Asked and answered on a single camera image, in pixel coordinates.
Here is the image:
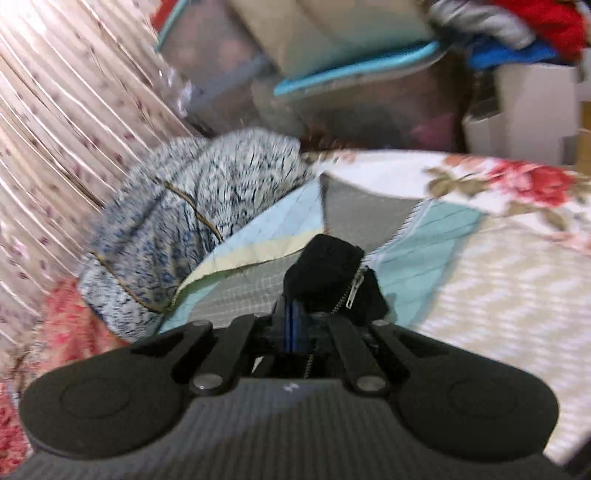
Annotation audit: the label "black pants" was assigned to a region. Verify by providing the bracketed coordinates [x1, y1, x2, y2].
[283, 234, 390, 326]

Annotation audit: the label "red and blue patchwork quilt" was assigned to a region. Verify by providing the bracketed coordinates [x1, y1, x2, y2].
[1, 128, 311, 474]

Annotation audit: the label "patterned bed sheet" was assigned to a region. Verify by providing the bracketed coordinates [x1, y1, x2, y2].
[162, 177, 590, 463]

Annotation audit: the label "white floral blanket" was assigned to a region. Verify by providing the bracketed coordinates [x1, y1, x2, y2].
[304, 150, 590, 257]

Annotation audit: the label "floral beige curtain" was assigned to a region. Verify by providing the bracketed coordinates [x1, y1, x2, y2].
[0, 0, 199, 370]

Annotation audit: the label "white storage box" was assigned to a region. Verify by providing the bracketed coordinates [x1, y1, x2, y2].
[462, 63, 580, 166]

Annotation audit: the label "pile of colourful clothes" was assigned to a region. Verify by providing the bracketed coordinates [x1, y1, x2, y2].
[422, 1, 590, 71]

